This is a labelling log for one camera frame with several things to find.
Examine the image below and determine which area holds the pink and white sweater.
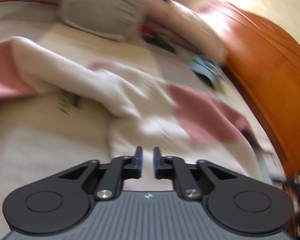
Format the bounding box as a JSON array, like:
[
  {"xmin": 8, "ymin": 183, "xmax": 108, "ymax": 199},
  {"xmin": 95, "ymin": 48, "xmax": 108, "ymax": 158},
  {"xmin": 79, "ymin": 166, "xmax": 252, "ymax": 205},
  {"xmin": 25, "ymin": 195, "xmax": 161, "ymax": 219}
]
[{"xmin": 0, "ymin": 37, "xmax": 260, "ymax": 191}]

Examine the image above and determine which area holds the blue baseball cap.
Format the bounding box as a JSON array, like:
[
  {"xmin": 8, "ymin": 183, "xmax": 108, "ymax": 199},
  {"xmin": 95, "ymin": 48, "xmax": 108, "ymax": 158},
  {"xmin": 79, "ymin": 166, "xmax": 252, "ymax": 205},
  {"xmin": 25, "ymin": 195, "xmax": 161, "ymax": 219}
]
[{"xmin": 188, "ymin": 54, "xmax": 223, "ymax": 89}]

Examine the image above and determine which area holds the wooden headboard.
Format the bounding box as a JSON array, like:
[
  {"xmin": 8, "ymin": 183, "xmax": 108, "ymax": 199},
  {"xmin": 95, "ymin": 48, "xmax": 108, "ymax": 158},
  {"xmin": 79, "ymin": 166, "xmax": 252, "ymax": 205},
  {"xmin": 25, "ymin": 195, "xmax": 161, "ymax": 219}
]
[{"xmin": 197, "ymin": 1, "xmax": 300, "ymax": 177}]

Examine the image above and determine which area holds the black phone with flower holder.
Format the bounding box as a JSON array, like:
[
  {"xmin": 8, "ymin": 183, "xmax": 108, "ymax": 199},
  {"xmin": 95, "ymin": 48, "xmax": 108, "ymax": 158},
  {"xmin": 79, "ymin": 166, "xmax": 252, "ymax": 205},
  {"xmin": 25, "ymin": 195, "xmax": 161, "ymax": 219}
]
[{"xmin": 143, "ymin": 32, "xmax": 176, "ymax": 54}]

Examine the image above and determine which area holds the pink floral folded quilt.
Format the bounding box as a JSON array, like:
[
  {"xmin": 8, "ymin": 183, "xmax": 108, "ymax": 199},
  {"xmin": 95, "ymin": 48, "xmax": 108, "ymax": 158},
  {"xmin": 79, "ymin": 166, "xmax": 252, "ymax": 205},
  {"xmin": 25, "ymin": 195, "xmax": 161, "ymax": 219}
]
[{"xmin": 0, "ymin": 0, "xmax": 227, "ymax": 64}]

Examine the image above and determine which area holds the grey cat face cushion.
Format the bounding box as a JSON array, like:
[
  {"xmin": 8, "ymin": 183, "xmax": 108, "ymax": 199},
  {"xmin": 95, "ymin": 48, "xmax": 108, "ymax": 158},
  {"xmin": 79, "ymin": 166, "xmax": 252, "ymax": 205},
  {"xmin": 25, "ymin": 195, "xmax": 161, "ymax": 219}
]
[{"xmin": 59, "ymin": 0, "xmax": 145, "ymax": 41}]

